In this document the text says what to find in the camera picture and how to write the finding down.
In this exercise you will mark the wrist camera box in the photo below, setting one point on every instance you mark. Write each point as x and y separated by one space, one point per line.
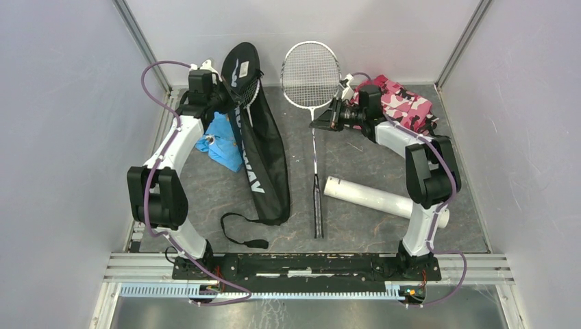
208 65
346 90

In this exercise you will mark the black racket bag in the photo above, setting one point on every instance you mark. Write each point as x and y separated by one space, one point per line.
261 146

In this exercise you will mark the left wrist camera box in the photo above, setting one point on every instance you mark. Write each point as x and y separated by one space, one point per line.
208 65

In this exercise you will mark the white shuttlecock tube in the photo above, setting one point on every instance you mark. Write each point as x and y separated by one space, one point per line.
369 197

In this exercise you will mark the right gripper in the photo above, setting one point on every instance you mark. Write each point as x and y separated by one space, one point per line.
329 119

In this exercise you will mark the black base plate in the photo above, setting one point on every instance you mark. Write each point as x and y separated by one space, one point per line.
303 272

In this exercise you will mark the blue cloth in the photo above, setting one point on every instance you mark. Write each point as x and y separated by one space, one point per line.
220 144

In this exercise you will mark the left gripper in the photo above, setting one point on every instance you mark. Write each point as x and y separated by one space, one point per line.
230 104

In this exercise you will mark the white slotted cable duct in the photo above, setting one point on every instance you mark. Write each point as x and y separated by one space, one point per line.
194 290

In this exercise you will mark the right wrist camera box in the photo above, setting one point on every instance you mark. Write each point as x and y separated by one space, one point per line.
346 90

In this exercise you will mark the pink camouflage bag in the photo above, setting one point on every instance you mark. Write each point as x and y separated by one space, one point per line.
413 111

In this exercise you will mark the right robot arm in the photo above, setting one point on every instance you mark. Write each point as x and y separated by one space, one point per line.
432 179

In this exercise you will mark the white racket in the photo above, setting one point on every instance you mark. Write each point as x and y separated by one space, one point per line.
309 76
249 95

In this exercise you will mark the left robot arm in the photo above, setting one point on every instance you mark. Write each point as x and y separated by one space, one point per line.
156 196

